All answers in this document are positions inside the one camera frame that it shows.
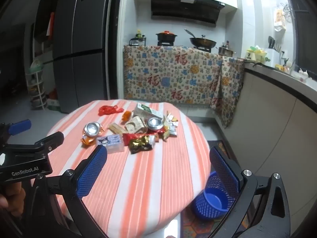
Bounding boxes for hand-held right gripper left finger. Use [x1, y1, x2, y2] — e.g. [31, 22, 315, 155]
[25, 144, 109, 238]

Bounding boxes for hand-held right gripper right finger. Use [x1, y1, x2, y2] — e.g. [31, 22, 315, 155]
[209, 146, 291, 238]

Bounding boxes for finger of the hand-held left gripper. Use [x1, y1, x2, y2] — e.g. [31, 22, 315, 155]
[0, 119, 32, 143]
[4, 131, 65, 156]

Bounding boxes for blue plastic mesh basket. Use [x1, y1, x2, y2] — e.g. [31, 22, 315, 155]
[191, 171, 239, 221]

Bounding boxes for crushed orange drink can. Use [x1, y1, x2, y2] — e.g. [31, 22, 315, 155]
[80, 121, 106, 146]

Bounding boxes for pale yellow snack packet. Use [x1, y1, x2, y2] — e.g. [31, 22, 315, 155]
[108, 123, 127, 135]

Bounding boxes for crushed red drink can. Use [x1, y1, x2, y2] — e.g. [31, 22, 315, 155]
[146, 116, 165, 132]

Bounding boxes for green white milk carton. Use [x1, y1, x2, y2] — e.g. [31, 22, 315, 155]
[134, 103, 164, 120]

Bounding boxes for person's left hand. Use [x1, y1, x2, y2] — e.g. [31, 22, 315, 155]
[0, 184, 27, 215]

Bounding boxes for cartoon print tissue pack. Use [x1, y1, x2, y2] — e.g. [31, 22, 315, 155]
[96, 134, 125, 155]

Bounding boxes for green white cardboard box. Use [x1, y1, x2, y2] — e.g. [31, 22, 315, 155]
[47, 98, 60, 111]

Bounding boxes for white tiered storage rack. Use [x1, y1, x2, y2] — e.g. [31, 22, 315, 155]
[26, 59, 47, 111]

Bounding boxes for red snack wrapper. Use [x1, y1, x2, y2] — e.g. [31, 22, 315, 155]
[123, 132, 159, 146]

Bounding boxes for gold black snack wrapper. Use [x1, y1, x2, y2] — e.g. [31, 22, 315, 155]
[128, 136, 153, 155]

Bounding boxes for red plastic bag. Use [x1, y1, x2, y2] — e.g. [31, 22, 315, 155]
[98, 105, 125, 116]

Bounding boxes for small orange snack wrapper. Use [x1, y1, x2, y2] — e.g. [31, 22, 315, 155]
[121, 111, 133, 124]

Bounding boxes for yellow wrapper under red can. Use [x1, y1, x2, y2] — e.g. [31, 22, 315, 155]
[158, 111, 179, 142]

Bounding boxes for kitchen counter cabinet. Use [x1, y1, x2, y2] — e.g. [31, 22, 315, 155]
[230, 61, 317, 236]

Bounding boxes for narrow printed cloth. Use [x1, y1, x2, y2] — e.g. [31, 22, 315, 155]
[210, 56, 246, 129]

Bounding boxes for dark grey refrigerator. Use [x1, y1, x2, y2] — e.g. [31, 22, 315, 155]
[51, 0, 117, 114]

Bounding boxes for large printed cloth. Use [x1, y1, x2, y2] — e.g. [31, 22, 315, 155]
[123, 45, 223, 107]

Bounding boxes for steel cooking pot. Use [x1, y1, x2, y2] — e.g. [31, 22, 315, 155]
[215, 45, 237, 57]

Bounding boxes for yellow green plastic containers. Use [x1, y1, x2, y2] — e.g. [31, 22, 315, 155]
[246, 45, 268, 62]

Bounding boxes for white utensil holder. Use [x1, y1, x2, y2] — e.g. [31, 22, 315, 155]
[264, 36, 283, 66]

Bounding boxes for black wok with lid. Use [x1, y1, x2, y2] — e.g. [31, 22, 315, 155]
[184, 28, 217, 49]

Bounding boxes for black gas stove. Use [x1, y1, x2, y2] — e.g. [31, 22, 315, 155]
[157, 42, 211, 53]

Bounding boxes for black clay pot orange lid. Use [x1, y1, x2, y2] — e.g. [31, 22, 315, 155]
[156, 30, 178, 44]

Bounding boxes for white orange plastic bag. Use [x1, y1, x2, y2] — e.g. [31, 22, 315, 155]
[273, 7, 286, 31]

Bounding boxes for black range hood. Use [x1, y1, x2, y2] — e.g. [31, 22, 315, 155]
[149, 0, 226, 26]

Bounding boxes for dark wall shelf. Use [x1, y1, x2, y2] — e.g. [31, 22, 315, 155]
[32, 0, 61, 62]

